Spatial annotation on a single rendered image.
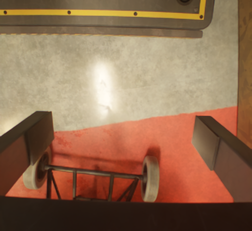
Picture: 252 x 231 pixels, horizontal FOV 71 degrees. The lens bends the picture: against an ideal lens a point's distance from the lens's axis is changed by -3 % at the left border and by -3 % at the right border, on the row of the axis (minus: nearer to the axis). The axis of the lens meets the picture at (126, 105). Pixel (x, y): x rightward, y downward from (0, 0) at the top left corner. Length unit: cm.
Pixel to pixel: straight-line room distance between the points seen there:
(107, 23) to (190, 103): 55
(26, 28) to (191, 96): 68
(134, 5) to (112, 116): 52
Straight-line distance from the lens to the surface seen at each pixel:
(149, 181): 81
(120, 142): 91
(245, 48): 88
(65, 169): 90
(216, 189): 119
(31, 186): 91
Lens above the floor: 80
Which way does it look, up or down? 73 degrees down
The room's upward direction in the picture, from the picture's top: 179 degrees counter-clockwise
